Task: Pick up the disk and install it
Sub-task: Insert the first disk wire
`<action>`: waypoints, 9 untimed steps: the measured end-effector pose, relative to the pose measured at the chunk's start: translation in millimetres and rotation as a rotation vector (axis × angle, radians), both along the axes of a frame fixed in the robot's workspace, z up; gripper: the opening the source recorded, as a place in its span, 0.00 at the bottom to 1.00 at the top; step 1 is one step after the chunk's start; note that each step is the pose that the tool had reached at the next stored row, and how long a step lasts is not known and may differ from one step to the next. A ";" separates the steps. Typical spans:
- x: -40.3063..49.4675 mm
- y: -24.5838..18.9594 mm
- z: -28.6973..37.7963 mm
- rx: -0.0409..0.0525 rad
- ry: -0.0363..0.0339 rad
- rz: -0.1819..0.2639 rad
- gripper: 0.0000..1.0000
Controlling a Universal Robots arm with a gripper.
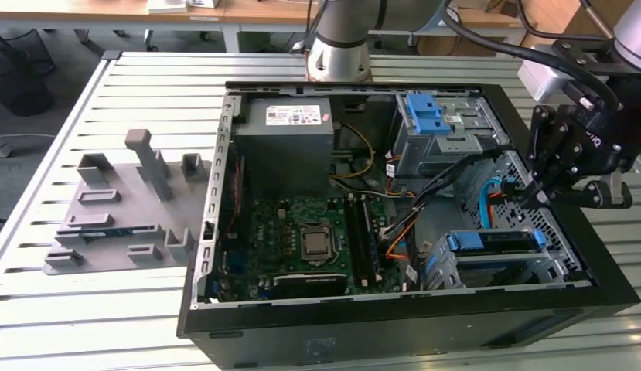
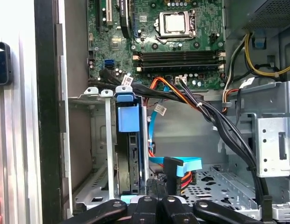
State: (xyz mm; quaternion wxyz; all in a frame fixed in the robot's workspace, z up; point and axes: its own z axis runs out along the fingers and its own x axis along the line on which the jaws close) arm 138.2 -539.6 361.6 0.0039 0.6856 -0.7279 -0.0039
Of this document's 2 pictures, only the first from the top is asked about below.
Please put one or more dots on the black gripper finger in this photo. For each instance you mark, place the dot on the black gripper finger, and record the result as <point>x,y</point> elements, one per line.
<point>583,191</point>
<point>549,143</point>

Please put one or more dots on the hard disk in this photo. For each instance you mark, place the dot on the hard disk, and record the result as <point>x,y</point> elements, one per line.
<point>505,239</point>

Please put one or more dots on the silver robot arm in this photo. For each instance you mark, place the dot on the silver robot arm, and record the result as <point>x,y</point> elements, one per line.
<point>341,58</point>

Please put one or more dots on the grey metal disk bay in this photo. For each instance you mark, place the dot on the grey metal disk bay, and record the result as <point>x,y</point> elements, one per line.
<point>505,259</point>

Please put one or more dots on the grey metal drive cage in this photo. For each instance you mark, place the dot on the grey metal drive cage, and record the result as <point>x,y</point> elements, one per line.
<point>419,154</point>

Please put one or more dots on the wooden cabinet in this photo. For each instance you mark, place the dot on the wooden cabinet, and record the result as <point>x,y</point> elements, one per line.
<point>568,19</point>

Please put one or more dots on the grey office chair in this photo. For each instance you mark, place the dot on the grey office chair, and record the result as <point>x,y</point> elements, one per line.
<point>433,23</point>

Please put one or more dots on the white motherboard plug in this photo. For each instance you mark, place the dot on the white motherboard plug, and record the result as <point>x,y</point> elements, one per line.
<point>385,233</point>

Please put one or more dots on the bluish RAM stick in slot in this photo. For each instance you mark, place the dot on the bluish RAM stick in slot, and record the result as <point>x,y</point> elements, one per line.
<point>373,247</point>

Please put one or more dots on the black RAM slot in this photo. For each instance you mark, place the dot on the black RAM slot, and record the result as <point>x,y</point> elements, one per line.
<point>356,239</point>

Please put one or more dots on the metal CPU socket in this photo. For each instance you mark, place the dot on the metal CPU socket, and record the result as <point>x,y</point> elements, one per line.
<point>317,226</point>

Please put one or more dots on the white power supply label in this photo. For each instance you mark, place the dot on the white power supply label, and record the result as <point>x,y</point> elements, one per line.
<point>295,116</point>

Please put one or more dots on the grey power supply unit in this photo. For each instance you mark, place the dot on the grey power supply unit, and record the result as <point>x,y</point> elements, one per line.
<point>284,162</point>

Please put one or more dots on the silver CPU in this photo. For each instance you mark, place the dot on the silver CPU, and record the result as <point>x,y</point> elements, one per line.
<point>317,243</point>

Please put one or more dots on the black graphics card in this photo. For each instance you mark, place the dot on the black graphics card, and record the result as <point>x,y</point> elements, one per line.
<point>311,284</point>

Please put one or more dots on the green motherboard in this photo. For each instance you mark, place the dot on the green motherboard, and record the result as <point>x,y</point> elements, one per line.
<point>269,232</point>

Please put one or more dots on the black open PC case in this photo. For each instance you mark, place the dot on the black open PC case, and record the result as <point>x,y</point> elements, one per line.
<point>352,340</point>

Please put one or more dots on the wooden desk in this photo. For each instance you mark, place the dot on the wooden desk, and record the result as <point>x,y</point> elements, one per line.
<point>248,17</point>

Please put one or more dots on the white box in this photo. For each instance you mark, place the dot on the white box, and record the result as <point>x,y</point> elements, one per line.
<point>168,7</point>

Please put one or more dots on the grey parts rack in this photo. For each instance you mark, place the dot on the grey parts rack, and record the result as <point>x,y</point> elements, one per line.
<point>120,201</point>

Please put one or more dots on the blue RAM stick on rack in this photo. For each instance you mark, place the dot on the blue RAM stick on rack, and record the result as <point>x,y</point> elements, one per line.
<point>109,233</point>

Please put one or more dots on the black mesh bin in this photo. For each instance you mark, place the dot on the black mesh bin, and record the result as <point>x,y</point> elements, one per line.
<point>21,89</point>

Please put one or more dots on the grey stand foot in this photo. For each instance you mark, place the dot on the grey stand foot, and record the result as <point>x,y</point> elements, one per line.
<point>1,148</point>

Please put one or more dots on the grey camera bracket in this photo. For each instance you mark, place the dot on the grey camera bracket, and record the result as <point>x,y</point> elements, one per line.
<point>620,189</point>

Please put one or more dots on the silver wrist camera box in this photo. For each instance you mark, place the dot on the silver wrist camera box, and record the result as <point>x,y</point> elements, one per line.
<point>543,73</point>

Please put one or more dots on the blue plastic drive bracket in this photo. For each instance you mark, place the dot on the blue plastic drive bracket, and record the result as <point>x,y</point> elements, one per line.
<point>429,125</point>

